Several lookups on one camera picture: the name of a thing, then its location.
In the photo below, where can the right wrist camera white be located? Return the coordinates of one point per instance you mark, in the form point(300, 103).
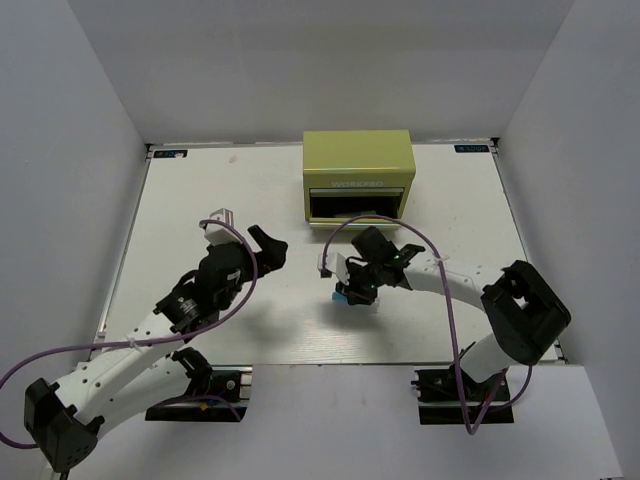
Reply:
point(333, 264)

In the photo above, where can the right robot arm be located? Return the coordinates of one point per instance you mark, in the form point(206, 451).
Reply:
point(525, 315)

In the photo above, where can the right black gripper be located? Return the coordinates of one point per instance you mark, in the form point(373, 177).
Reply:
point(353, 290)

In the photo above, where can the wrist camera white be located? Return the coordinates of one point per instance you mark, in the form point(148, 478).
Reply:
point(333, 264)
point(219, 228)

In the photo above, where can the green metal tool chest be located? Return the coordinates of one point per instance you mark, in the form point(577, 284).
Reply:
point(359, 159)

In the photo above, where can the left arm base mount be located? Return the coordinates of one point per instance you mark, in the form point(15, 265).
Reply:
point(221, 397)

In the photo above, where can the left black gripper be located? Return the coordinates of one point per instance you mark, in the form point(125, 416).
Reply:
point(272, 255)

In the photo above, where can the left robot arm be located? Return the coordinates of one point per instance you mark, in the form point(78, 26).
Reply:
point(153, 363)

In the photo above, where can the blue table label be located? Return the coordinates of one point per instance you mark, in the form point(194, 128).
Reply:
point(171, 153)
point(471, 148)

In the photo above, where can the right blue table label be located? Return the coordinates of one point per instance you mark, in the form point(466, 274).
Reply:
point(471, 148)

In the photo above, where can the left blue table label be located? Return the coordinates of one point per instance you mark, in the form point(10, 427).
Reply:
point(171, 153)

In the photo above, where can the blue highlighter marker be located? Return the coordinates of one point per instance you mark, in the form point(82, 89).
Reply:
point(341, 299)

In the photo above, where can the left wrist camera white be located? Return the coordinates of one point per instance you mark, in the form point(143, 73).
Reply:
point(219, 228)

